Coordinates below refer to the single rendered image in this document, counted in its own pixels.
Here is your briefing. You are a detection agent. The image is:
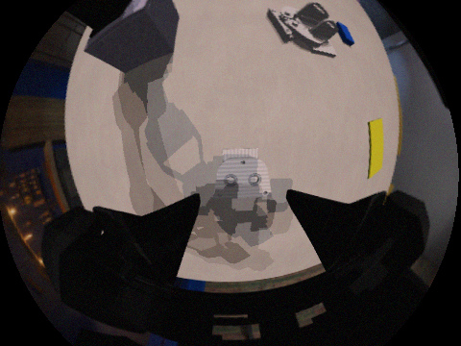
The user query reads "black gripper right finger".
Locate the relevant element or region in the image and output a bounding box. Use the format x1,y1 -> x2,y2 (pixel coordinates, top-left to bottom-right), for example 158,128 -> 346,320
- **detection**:
285,189 -> 388,270

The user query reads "yellow flat rectangular plate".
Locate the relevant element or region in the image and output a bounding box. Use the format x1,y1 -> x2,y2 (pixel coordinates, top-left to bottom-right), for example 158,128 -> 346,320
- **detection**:
368,119 -> 384,178

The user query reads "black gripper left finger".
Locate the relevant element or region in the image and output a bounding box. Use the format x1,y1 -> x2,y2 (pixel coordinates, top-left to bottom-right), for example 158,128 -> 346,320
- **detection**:
92,193 -> 200,287

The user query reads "blue rectangular block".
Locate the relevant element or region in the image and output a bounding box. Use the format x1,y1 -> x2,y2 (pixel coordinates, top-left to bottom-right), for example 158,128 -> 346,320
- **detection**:
335,22 -> 354,46

